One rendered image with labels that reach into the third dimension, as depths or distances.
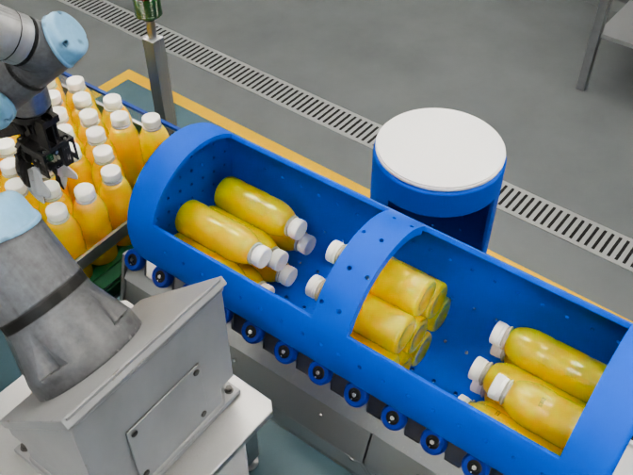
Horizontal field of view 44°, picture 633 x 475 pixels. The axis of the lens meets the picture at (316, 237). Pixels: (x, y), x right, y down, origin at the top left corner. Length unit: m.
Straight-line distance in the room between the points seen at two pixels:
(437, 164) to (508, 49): 2.48
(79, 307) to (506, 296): 0.71
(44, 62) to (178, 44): 2.87
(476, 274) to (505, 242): 1.66
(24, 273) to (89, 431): 0.19
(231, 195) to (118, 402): 0.64
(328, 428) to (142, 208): 0.50
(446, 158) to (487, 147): 0.10
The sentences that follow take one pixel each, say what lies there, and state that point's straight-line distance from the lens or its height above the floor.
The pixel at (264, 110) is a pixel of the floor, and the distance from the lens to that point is 3.57.
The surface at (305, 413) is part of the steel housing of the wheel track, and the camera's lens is 1.44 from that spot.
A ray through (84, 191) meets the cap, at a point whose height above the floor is 1.08.
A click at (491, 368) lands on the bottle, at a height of 1.08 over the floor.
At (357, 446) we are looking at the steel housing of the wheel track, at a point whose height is 0.86.
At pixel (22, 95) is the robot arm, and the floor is 1.39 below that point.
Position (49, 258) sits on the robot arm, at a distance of 0.95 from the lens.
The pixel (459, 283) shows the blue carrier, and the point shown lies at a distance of 1.38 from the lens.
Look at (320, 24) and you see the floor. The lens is 4.19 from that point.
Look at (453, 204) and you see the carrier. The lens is 1.63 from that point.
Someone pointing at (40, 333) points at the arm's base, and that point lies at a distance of 0.95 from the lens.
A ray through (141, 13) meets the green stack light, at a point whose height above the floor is 1.18.
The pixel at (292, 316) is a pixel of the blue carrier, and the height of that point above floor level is 1.13.
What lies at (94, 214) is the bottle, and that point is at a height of 1.04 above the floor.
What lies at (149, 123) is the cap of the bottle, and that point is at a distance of 1.71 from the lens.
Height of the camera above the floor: 2.08
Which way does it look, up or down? 45 degrees down
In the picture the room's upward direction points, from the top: straight up
